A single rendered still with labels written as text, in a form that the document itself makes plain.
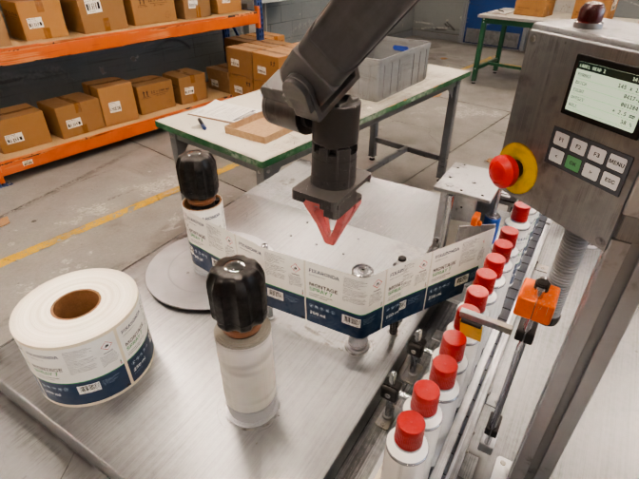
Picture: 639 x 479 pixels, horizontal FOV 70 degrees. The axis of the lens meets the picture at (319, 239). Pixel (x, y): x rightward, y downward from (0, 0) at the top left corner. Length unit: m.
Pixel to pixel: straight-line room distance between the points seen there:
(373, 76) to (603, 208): 2.11
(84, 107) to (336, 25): 3.91
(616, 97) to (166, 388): 0.78
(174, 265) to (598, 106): 0.92
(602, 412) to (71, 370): 0.92
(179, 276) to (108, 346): 0.33
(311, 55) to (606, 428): 0.81
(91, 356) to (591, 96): 0.76
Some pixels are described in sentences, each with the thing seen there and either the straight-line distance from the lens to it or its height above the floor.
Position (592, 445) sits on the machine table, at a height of 0.83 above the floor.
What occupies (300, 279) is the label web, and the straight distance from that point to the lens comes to 0.85.
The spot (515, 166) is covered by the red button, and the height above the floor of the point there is 1.34.
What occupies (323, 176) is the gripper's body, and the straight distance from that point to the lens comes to 0.57.
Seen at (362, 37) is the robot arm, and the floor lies 1.48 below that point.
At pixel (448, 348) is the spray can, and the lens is 0.67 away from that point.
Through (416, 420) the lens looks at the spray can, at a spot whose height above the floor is 1.08.
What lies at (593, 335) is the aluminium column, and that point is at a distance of 0.60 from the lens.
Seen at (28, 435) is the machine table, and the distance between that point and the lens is 0.99.
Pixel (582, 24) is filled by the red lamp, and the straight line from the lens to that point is 0.54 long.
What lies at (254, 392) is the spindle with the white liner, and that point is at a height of 0.96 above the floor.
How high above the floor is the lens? 1.55
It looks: 34 degrees down
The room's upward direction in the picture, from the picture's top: straight up
